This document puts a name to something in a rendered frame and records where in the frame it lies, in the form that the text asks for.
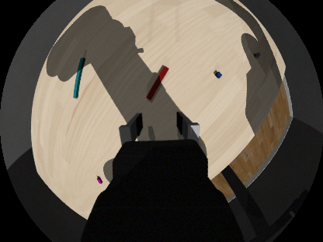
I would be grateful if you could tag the red rod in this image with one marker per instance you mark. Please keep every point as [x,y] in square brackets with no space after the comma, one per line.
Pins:
[157,82]

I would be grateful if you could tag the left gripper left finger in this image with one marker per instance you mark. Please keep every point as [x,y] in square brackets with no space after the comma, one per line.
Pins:
[132,130]

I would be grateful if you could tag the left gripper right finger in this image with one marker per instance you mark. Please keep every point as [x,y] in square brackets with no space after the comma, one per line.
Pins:
[187,128]

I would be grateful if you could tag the turquoise rod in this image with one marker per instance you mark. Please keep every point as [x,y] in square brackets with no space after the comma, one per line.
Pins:
[78,78]

